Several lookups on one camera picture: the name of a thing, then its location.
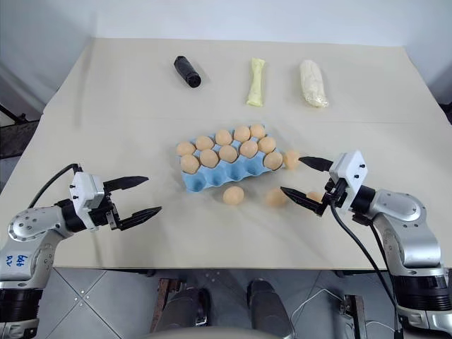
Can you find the tan egg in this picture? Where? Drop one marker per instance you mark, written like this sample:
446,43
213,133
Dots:
314,196
275,197
228,154
209,157
189,164
204,142
223,136
242,133
185,149
248,149
233,195
273,160
267,144
257,131
291,159

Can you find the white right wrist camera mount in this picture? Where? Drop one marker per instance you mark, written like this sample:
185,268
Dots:
347,171

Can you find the dark rounded shape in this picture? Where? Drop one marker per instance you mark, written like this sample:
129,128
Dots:
270,307
185,310

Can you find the pale yellow bag roll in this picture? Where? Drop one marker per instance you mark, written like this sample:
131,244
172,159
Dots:
256,82

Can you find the black bag roll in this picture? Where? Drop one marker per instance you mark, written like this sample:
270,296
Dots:
187,71

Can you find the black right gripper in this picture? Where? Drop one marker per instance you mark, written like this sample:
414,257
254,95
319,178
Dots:
328,195

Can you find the white bag roll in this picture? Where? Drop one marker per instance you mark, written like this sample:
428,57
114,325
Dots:
313,84

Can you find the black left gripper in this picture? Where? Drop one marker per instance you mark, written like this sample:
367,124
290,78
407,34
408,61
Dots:
102,212

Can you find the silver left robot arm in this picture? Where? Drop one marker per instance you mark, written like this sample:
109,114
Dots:
26,229

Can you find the dark object at wall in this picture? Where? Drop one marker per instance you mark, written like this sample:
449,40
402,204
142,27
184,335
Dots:
447,113

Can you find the dark metal frame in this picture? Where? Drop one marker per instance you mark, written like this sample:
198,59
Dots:
14,137

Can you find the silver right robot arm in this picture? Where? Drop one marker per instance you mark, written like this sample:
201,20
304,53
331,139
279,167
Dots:
413,233

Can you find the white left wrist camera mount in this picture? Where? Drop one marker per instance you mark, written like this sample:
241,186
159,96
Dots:
84,190

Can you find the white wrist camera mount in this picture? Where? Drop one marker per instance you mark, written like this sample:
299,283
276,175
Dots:
84,190
347,171

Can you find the rusty table leg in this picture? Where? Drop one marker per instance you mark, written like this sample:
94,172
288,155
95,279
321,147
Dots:
164,300
356,314

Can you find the blue egg tray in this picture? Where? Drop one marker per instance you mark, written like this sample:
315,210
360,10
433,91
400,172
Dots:
229,174

